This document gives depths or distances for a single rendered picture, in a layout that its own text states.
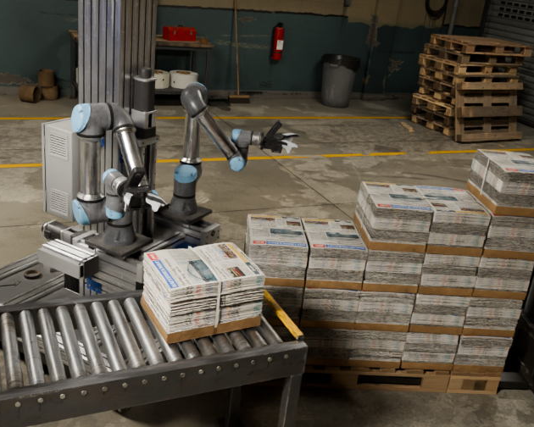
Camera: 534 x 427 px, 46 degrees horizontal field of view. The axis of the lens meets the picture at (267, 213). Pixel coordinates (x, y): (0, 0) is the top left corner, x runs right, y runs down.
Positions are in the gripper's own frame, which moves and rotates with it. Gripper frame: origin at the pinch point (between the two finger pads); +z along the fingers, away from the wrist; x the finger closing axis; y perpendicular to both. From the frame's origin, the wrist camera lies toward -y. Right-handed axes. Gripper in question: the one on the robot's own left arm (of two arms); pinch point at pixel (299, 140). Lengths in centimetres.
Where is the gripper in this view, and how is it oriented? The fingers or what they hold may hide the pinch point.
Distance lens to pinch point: 332.7
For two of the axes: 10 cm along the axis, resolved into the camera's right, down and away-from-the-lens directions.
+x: -0.8, 4.9, -8.7
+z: 9.9, 1.3, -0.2
